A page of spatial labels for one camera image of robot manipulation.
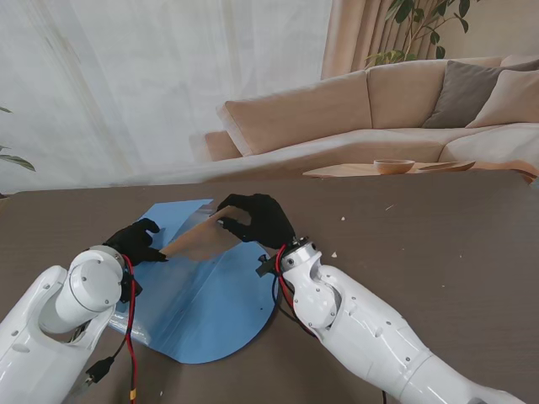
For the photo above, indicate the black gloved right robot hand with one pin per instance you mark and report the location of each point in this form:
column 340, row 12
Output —
column 269, row 223

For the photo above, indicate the beige pleated curtain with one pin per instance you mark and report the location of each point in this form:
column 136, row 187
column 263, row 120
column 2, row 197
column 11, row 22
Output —
column 349, row 33

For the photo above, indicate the grey-brown sofa cushion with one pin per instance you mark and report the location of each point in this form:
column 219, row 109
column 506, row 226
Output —
column 463, row 92

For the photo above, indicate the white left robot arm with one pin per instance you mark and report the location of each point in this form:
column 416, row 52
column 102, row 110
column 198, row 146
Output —
column 63, row 303

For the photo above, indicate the tall green leafy plant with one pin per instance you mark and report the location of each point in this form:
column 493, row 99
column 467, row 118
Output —
column 402, row 10

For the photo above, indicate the blue file folder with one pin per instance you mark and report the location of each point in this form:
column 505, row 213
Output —
column 210, row 311

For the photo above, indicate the white sheer curtain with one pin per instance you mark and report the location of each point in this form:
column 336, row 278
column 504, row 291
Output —
column 168, row 84

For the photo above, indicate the dark green plant leaves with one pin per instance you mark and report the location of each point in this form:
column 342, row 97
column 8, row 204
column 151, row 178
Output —
column 19, row 162

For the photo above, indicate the beige sofa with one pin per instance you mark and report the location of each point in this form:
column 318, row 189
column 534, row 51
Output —
column 295, row 118

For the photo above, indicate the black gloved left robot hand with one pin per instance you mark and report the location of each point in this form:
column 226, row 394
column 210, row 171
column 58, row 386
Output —
column 135, row 244

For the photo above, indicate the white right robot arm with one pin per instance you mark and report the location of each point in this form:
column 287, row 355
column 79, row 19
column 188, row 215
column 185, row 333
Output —
column 358, row 328

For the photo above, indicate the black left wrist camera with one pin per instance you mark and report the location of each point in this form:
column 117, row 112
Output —
column 130, row 290

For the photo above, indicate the flat wooden tray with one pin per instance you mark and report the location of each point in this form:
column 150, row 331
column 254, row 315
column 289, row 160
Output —
column 446, row 166

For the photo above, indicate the brown paper envelope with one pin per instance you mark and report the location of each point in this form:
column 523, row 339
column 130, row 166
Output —
column 202, row 240

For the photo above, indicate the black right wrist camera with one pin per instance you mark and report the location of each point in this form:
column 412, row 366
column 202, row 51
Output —
column 265, row 267

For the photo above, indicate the wooden bowl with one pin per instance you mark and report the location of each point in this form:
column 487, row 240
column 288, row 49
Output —
column 393, row 167

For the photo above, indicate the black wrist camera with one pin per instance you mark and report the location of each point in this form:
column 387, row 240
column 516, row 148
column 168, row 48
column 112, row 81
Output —
column 130, row 290
column 265, row 267

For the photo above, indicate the wooden coffee table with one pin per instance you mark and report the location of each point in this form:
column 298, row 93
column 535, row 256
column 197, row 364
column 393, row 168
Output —
column 345, row 170

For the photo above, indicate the beige sofa cushion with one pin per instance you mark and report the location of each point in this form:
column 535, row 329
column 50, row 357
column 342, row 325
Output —
column 509, row 97

